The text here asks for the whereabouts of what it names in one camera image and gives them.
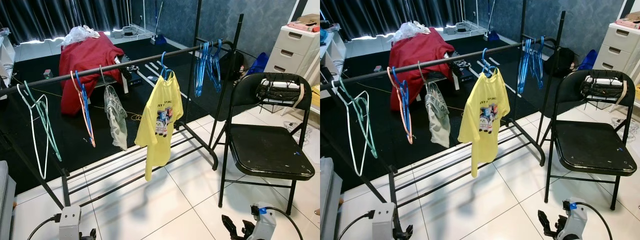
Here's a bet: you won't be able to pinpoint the black curtain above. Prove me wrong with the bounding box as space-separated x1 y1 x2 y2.
0 0 132 45
320 0 463 41

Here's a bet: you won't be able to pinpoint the pink box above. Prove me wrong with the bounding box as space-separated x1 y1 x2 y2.
615 12 640 30
286 14 321 33

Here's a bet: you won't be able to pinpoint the white shelf unit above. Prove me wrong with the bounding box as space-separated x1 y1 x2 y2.
320 30 347 83
0 35 16 101

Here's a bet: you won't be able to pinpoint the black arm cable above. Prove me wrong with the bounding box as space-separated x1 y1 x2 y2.
26 213 62 240
264 206 304 240
337 210 376 240
575 201 614 240

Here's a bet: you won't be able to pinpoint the black folding chair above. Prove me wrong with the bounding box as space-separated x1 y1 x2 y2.
218 72 316 216
544 69 638 211

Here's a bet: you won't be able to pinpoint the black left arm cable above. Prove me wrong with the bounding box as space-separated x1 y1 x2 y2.
26 213 62 240
337 210 376 240

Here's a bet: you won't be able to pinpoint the blue plastic hanger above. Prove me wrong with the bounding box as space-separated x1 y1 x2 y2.
517 37 535 96
391 66 412 141
74 70 95 143
207 39 224 93
481 48 498 77
159 51 174 81
531 35 546 91
194 41 211 98

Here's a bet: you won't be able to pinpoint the black metal clothes rack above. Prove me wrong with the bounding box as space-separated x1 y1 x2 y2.
0 0 246 211
320 0 568 208

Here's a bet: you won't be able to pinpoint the black backpack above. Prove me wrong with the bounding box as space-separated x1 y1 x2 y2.
544 46 576 78
219 49 246 82

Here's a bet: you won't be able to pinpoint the white plastic bag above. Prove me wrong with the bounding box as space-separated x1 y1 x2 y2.
391 21 432 43
61 25 102 49

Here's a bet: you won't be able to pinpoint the white drawer cabinet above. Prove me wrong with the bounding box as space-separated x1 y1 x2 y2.
263 25 321 76
597 21 640 76

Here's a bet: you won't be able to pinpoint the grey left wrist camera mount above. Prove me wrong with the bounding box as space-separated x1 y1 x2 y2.
58 205 82 240
371 202 397 240

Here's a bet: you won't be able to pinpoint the green wire hanger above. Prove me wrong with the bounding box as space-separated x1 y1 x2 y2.
22 80 63 162
337 76 378 160

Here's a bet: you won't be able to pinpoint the red cloth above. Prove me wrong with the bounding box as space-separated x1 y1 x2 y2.
58 31 126 117
387 27 457 112

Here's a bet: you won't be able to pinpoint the salmon plastic hanger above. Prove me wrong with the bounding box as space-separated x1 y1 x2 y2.
70 70 97 148
386 66 414 145

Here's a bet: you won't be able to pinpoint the white wire hanger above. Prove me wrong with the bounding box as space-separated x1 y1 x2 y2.
331 80 372 177
16 82 51 181

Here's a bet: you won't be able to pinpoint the black strapped bag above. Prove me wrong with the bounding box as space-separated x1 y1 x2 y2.
580 75 628 107
256 77 306 109

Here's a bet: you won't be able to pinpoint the blue mop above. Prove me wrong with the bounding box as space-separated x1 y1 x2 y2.
151 0 168 46
482 0 501 42

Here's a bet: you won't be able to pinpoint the blue bag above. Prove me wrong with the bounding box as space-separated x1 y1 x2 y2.
577 49 599 72
246 52 271 77

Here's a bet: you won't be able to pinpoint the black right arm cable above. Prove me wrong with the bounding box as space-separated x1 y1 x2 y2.
264 206 304 240
575 201 614 240

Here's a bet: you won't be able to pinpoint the yellow printed t-shirt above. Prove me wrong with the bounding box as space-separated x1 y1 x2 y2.
457 70 511 178
134 71 184 182

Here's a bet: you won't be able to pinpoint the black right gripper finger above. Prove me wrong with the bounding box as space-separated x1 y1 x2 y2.
221 215 239 240
538 210 554 237

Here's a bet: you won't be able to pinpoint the grey shorts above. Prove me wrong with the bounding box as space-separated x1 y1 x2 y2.
424 81 452 149
103 85 129 151

